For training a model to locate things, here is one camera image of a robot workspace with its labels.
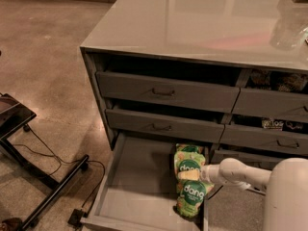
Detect top right grey drawer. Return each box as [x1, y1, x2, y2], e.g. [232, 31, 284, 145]
[233, 89, 308, 123]

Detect top left grey drawer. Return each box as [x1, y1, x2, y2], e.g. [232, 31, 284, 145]
[96, 72, 239, 113]

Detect grey drawer cabinet counter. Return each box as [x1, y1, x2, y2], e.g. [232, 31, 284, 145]
[81, 0, 308, 160]

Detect black power adapter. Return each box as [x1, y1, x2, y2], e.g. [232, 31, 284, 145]
[67, 209, 85, 227]

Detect black rolling stand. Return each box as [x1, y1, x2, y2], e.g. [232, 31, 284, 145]
[0, 92, 90, 231]

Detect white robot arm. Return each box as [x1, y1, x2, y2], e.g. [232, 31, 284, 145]
[177, 158, 308, 231]

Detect snacks in middle right drawer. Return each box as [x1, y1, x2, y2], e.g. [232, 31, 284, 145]
[262, 118, 304, 132]

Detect black power strip cable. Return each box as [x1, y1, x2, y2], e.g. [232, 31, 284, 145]
[207, 185, 224, 200]

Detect green rice chip bag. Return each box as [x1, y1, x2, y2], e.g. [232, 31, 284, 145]
[174, 151, 206, 193]
[176, 180, 214, 218]
[175, 143, 204, 154]

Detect middle left grey drawer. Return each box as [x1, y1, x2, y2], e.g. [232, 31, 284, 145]
[105, 109, 224, 142]

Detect bottom right grey drawer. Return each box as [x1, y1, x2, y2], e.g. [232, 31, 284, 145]
[210, 148, 287, 171]

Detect open bottom left drawer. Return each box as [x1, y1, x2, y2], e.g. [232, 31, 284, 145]
[81, 133, 209, 231]

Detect white power strip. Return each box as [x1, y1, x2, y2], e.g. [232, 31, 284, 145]
[246, 186, 266, 195]

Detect middle right grey drawer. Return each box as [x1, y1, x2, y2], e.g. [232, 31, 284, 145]
[220, 125, 308, 155]

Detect thin black floor cable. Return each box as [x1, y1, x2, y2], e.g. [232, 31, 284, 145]
[13, 125, 107, 210]

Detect grey drawer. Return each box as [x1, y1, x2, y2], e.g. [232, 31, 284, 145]
[96, 72, 239, 113]
[220, 125, 308, 155]
[210, 148, 287, 171]
[233, 89, 308, 123]
[105, 109, 224, 142]

